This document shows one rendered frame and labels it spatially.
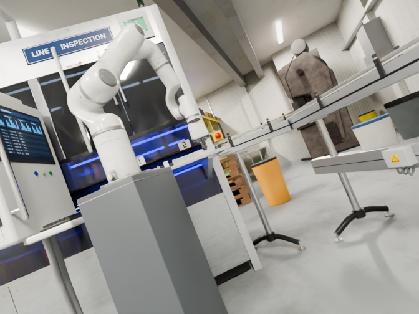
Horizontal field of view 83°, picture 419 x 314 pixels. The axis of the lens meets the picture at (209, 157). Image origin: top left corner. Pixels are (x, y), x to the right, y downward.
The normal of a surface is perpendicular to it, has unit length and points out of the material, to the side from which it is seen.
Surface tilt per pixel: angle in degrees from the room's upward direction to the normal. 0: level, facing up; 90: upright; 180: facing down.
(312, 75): 90
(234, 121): 90
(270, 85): 90
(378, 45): 90
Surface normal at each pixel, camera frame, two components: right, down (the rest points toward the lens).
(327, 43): -0.32, 0.08
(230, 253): 0.14, -0.11
